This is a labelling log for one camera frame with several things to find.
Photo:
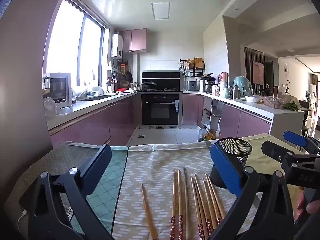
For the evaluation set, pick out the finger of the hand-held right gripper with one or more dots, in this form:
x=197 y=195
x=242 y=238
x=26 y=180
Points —
x=273 y=148
x=295 y=138

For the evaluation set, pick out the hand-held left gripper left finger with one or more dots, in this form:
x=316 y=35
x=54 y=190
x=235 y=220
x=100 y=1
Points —
x=100 y=162

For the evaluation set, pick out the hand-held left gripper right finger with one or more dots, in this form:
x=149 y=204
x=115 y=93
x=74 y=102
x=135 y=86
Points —
x=225 y=167

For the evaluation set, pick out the black mesh utensil holder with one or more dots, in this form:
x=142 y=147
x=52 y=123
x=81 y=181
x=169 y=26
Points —
x=237 y=147

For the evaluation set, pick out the light wooden chopstick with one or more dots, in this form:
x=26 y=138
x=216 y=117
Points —
x=147 y=210
x=173 y=200
x=180 y=200

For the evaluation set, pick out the bunch of wooden chopsticks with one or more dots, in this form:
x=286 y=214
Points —
x=207 y=221

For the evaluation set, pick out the hanging kitchen utensils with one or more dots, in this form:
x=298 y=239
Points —
x=122 y=77

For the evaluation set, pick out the person's right hand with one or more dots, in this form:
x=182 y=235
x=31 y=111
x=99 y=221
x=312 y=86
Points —
x=312 y=208

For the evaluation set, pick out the white kitchen counter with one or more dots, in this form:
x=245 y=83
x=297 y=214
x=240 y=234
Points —
x=287 y=122

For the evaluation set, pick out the green leafy vegetables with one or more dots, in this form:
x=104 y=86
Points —
x=291 y=106

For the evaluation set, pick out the yellow cooking oil bottle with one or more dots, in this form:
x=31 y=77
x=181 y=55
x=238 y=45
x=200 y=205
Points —
x=210 y=136

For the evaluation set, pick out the pink base cabinets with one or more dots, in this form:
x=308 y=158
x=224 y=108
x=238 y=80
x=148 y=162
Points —
x=100 y=122

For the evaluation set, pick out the dark liquid plastic bottle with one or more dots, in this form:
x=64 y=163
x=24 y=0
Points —
x=202 y=133

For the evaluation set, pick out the clear plastic container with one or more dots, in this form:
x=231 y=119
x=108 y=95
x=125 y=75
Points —
x=273 y=102

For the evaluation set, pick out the patterned beige teal tablecloth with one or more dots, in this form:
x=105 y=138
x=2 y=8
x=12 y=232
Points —
x=150 y=165

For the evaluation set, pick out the brown tumbler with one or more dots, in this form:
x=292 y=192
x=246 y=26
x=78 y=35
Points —
x=275 y=91

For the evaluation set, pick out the white bowl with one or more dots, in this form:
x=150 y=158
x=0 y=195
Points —
x=253 y=99

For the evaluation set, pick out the kitchen sink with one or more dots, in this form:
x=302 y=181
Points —
x=96 y=97

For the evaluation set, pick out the steel thermos flask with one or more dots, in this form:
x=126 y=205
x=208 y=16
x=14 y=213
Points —
x=236 y=92

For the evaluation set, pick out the red basin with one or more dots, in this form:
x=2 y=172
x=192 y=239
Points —
x=121 y=89

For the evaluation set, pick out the clear plastic bag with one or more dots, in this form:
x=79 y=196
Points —
x=50 y=105

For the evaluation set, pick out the built-in black oven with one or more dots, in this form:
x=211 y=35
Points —
x=160 y=110

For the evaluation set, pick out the steel cooking pot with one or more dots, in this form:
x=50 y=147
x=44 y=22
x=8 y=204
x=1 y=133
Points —
x=208 y=87

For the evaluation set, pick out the silver countertop appliance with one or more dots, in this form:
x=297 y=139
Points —
x=58 y=87

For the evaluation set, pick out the pink kettle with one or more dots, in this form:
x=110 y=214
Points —
x=224 y=77

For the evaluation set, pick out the silver rice cooker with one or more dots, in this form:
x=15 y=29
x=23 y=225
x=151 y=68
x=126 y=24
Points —
x=192 y=85

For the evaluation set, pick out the black wok with lid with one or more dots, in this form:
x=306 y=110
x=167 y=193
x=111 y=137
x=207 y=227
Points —
x=149 y=85

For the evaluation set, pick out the black range hood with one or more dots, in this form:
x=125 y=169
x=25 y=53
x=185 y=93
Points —
x=162 y=76

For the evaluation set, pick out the wooden cutting board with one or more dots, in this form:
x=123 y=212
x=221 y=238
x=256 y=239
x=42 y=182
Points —
x=199 y=63

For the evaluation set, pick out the white water heater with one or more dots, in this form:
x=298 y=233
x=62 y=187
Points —
x=117 y=45

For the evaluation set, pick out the kitchen window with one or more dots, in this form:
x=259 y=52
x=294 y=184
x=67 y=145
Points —
x=65 y=42

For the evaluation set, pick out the ceiling light panel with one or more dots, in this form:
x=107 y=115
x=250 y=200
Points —
x=160 y=10

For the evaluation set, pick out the framed wall picture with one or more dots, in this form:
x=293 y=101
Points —
x=258 y=72

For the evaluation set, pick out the black wall rack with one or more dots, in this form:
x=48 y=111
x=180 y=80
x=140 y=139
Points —
x=191 y=71

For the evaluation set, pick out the pink wall cabinet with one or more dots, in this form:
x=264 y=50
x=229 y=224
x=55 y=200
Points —
x=135 y=40

